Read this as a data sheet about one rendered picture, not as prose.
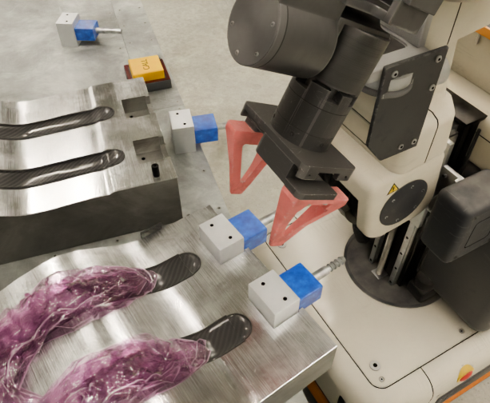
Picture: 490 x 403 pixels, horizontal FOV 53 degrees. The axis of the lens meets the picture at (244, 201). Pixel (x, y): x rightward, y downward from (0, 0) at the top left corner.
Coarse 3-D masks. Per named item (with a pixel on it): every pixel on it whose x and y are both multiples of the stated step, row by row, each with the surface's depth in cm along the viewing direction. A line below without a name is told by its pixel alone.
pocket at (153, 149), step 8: (136, 144) 73; (144, 144) 74; (152, 144) 74; (160, 144) 74; (136, 152) 74; (144, 152) 75; (152, 152) 75; (160, 152) 75; (144, 160) 74; (152, 160) 74
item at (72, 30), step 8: (64, 16) 107; (72, 16) 107; (56, 24) 105; (64, 24) 105; (72, 24) 105; (80, 24) 107; (88, 24) 107; (96, 24) 108; (64, 32) 106; (72, 32) 106; (80, 32) 106; (88, 32) 106; (96, 32) 108; (104, 32) 108; (112, 32) 108; (120, 32) 107; (64, 40) 107; (72, 40) 107; (80, 40) 108; (88, 40) 108
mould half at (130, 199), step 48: (96, 96) 80; (0, 144) 72; (48, 144) 73; (96, 144) 73; (0, 192) 65; (48, 192) 66; (96, 192) 66; (144, 192) 67; (0, 240) 65; (48, 240) 68; (96, 240) 71
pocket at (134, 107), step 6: (144, 96) 81; (126, 102) 80; (132, 102) 81; (138, 102) 81; (144, 102) 81; (126, 108) 81; (132, 108) 81; (138, 108) 82; (144, 108) 82; (150, 108) 81; (126, 114) 82; (132, 114) 82; (138, 114) 82; (144, 114) 82
